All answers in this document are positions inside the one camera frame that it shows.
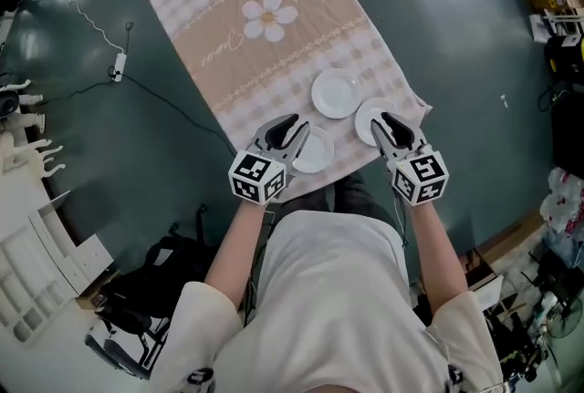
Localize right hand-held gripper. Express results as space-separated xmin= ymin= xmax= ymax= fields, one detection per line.
xmin=370 ymin=109 xmax=451 ymax=208

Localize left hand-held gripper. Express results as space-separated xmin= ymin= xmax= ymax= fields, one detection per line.
xmin=227 ymin=112 xmax=312 ymax=207

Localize white plate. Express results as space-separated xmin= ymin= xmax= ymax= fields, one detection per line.
xmin=291 ymin=125 xmax=336 ymax=175
xmin=311 ymin=67 xmax=363 ymax=120
xmin=354 ymin=97 xmax=402 ymax=148

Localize person's right forearm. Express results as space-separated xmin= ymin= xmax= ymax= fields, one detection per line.
xmin=408 ymin=199 xmax=469 ymax=315

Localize person's left forearm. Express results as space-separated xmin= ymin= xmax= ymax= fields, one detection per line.
xmin=203 ymin=199 xmax=268 ymax=310

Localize person's dark trousers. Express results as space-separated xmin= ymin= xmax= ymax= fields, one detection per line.
xmin=277 ymin=171 xmax=398 ymax=228

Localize checked flower tablecloth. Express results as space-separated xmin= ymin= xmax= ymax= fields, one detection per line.
xmin=135 ymin=0 xmax=433 ymax=203

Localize person's white shirt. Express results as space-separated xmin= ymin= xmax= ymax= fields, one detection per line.
xmin=150 ymin=209 xmax=510 ymax=393

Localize black backpack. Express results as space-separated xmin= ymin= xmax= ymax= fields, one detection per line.
xmin=143 ymin=203 xmax=220 ymax=319

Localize black equipment case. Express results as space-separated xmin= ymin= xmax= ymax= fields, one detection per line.
xmin=549 ymin=83 xmax=584 ymax=181

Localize wrapped water bottle pack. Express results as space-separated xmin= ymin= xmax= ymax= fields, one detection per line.
xmin=539 ymin=166 xmax=584 ymax=242

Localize white power strip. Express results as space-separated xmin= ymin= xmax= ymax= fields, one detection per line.
xmin=112 ymin=52 xmax=128 ymax=83

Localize yellow black machine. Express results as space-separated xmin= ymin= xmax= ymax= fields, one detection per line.
xmin=544 ymin=34 xmax=584 ymax=85

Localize black tool bag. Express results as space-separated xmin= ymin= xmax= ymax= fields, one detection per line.
xmin=528 ymin=244 xmax=584 ymax=305

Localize small brown box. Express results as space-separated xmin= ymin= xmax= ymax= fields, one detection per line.
xmin=75 ymin=270 xmax=122 ymax=313

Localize small floor fan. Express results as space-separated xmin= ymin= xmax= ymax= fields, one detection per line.
xmin=545 ymin=299 xmax=584 ymax=340

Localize black office chair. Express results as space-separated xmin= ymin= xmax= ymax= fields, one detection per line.
xmin=84 ymin=281 xmax=170 ymax=381

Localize white vanity table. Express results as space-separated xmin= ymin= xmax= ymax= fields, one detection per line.
xmin=0 ymin=78 xmax=68 ymax=181

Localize white shelf cabinet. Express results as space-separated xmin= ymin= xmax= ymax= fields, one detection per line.
xmin=0 ymin=188 xmax=115 ymax=345

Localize black round object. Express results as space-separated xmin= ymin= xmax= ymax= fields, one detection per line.
xmin=0 ymin=89 xmax=20 ymax=119

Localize thin gripper cable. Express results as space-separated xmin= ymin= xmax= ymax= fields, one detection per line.
xmin=392 ymin=194 xmax=411 ymax=249

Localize long black power cable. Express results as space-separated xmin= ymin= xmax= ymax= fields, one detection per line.
xmin=120 ymin=72 xmax=238 ymax=158

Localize black cable coil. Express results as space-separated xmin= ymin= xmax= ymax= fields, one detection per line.
xmin=537 ymin=80 xmax=571 ymax=112

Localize black looped cable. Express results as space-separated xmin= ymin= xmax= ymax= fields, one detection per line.
xmin=123 ymin=20 xmax=136 ymax=57

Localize black floor cable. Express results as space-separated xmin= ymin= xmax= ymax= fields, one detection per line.
xmin=40 ymin=76 xmax=115 ymax=105

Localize black strap buckle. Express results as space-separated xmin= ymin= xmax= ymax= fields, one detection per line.
xmin=446 ymin=363 xmax=466 ymax=393
xmin=186 ymin=367 xmax=215 ymax=393

